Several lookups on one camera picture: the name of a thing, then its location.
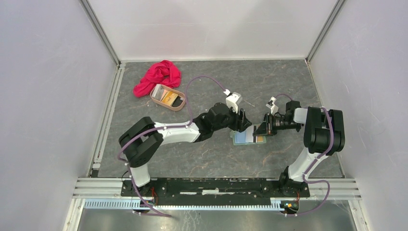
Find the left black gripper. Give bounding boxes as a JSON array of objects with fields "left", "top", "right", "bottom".
[{"left": 213, "top": 104, "right": 252, "bottom": 133}]

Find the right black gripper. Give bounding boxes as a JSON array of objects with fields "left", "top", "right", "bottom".
[{"left": 253, "top": 112, "right": 299, "bottom": 136}]

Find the silver striped card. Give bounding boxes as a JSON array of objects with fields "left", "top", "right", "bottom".
[{"left": 245, "top": 125, "right": 257, "bottom": 143}]

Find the green card holder wallet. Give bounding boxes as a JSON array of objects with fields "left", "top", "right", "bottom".
[{"left": 229, "top": 124, "right": 267, "bottom": 146}]

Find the pink oval card tray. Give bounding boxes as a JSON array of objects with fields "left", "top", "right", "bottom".
[{"left": 150, "top": 85, "right": 186, "bottom": 112}]

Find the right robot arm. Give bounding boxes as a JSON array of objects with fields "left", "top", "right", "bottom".
[{"left": 253, "top": 98, "right": 345, "bottom": 196}]

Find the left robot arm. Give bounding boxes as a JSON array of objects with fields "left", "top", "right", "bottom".
[{"left": 118, "top": 103, "right": 252, "bottom": 196}]

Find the gold card in tray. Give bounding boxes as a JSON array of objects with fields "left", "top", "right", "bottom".
[{"left": 161, "top": 91, "right": 178, "bottom": 106}]

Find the stack of upright cards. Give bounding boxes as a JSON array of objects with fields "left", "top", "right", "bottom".
[{"left": 151, "top": 84, "right": 164, "bottom": 99}]

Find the red crumpled cloth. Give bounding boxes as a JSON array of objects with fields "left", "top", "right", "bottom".
[{"left": 133, "top": 60, "right": 182, "bottom": 98}]

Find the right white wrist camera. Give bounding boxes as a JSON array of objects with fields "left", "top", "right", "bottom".
[{"left": 266, "top": 97, "right": 279, "bottom": 115}]

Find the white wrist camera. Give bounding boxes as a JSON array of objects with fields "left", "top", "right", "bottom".
[
  {"left": 223, "top": 89, "right": 242, "bottom": 114},
  {"left": 266, "top": 97, "right": 279, "bottom": 115}
]

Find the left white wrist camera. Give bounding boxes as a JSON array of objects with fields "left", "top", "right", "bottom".
[{"left": 223, "top": 89, "right": 242, "bottom": 114}]

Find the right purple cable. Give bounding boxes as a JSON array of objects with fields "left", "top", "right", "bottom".
[{"left": 275, "top": 93, "right": 335, "bottom": 218}]

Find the purple cable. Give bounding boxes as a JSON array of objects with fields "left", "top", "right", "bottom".
[
  {"left": 275, "top": 93, "right": 335, "bottom": 218},
  {"left": 117, "top": 75, "right": 228, "bottom": 218}
]

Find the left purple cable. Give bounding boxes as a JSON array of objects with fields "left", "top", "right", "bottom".
[{"left": 117, "top": 75, "right": 228, "bottom": 218}]

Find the aluminium frame rail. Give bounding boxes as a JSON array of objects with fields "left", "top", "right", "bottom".
[{"left": 73, "top": 178, "right": 362, "bottom": 212}]

